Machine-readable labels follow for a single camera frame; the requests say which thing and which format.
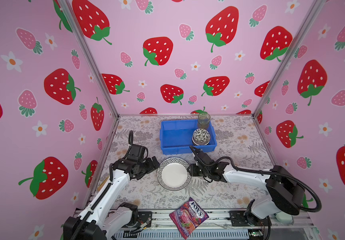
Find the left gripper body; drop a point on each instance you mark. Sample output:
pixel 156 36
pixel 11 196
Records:
pixel 142 165

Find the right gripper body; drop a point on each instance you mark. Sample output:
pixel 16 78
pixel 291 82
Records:
pixel 202 172

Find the white plate with patterned rim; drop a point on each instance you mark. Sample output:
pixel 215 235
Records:
pixel 173 174

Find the purple striped bowl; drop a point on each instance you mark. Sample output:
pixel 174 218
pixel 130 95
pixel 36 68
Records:
pixel 197 143

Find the yellow transparent cup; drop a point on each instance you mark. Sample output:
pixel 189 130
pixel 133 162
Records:
pixel 204 126

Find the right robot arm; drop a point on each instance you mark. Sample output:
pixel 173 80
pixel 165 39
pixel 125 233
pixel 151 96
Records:
pixel 285 193

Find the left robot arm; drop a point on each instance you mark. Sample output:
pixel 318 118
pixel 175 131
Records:
pixel 96 222

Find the blue plastic bin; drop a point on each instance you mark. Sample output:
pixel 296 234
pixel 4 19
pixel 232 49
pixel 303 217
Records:
pixel 176 136

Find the purple Fox's candy bag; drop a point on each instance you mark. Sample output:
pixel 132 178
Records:
pixel 188 217

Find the pale green oblong case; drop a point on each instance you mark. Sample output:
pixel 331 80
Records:
pixel 284 218

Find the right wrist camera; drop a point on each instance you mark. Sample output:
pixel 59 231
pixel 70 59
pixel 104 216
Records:
pixel 201 157

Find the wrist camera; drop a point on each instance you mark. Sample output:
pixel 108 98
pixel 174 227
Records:
pixel 137 153
pixel 201 157

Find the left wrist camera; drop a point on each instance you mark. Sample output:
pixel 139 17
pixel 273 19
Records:
pixel 137 153

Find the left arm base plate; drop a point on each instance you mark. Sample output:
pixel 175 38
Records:
pixel 144 217

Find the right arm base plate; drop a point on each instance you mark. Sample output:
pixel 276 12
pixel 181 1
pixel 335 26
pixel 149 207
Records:
pixel 240 219

